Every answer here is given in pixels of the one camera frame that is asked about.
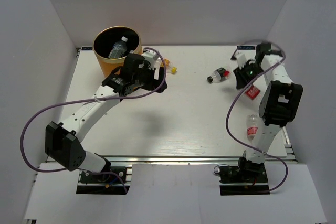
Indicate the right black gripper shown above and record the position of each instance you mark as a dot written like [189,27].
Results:
[242,80]

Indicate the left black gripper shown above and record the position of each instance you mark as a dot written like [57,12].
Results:
[154,83]

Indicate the water bottle blue label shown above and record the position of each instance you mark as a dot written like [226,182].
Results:
[119,49]

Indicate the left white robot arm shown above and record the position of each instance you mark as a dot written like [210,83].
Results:
[63,139]

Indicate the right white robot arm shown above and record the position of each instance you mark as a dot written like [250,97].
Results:
[277,108]

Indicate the orange cylindrical bin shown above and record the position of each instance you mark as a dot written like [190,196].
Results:
[113,44]

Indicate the clear bottle yellow cap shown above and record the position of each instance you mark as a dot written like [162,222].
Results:
[170,68]

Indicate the clear bottle black label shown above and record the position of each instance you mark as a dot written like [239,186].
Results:
[218,75]

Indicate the clear bottle red label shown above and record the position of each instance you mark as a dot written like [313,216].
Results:
[252,125]

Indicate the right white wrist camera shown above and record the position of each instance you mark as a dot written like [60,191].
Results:
[240,58]

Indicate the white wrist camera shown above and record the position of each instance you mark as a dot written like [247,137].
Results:
[240,58]
[150,56]

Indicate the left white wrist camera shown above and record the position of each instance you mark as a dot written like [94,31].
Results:
[150,56]

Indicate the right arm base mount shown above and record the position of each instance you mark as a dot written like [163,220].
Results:
[233,182]

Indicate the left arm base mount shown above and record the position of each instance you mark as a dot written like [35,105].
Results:
[107,184]

